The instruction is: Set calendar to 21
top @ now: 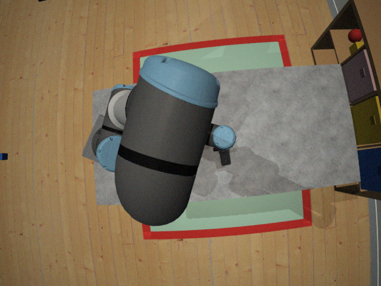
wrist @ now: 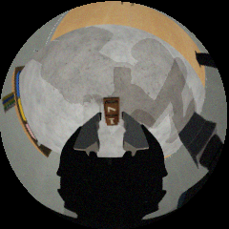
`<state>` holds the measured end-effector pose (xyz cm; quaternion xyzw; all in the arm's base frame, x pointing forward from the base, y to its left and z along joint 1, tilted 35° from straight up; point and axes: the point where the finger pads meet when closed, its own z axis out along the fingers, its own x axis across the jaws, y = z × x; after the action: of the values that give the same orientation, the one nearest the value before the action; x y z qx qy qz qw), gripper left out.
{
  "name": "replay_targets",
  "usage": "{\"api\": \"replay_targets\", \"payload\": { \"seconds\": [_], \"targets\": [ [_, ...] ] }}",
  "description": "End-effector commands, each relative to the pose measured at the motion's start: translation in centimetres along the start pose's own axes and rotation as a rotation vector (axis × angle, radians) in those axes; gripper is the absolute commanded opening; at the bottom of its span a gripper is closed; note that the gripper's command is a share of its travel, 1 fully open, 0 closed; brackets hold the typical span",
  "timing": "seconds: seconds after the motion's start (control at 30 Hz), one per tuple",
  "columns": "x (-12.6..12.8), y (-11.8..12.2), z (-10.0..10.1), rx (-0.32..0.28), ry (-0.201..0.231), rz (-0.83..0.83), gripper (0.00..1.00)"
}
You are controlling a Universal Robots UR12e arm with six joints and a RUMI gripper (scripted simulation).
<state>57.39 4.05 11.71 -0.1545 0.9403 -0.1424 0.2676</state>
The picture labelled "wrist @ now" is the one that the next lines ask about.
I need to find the brown wooden cube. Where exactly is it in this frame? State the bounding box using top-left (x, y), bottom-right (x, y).
top-left (105, 100), bottom-right (118, 115)
top-left (106, 114), bottom-right (118, 126)

